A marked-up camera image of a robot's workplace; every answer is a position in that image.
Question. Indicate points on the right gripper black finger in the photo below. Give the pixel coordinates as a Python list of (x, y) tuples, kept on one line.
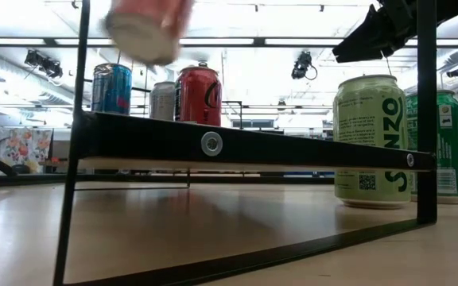
[(396, 10), (388, 39)]

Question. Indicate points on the light green Sanzo can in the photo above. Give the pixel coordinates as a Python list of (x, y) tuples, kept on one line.
[(364, 119)]

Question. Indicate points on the dark green soda can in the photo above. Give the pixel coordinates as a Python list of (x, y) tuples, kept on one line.
[(451, 135)]

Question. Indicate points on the dark red black-print can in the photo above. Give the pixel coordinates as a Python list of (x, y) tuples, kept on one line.
[(195, 99)]

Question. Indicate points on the pale silver beverage can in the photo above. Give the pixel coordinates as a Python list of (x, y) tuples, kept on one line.
[(162, 103)]

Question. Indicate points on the red Fanta can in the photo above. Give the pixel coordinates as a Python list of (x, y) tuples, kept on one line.
[(145, 35)]

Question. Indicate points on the black-framed wooden shelf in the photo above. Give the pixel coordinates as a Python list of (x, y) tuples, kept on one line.
[(153, 139)]

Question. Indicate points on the blue energy drink can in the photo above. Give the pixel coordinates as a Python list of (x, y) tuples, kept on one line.
[(111, 91)]

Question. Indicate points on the floral print cloth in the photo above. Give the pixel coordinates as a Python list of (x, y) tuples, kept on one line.
[(22, 149)]

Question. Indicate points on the black ceiling rail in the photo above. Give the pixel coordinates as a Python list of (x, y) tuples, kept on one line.
[(258, 41)]

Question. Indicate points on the black table frame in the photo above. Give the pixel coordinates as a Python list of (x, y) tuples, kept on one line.
[(213, 179)]

